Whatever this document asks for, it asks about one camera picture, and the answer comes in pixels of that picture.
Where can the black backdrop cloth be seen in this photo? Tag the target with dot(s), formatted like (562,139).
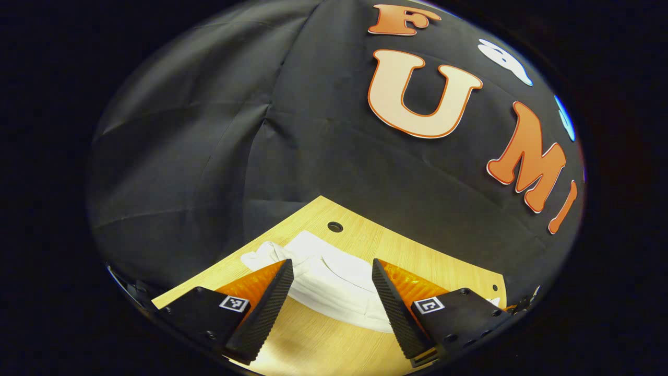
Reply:
(313,130)

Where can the small metal fitting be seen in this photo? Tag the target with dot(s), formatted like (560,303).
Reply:
(524,302)

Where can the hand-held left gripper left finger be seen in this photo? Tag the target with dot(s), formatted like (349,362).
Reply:
(269,313)

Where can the white jeans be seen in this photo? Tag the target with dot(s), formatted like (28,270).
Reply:
(334,282)

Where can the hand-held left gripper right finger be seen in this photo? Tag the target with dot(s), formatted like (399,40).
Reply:
(397,313)

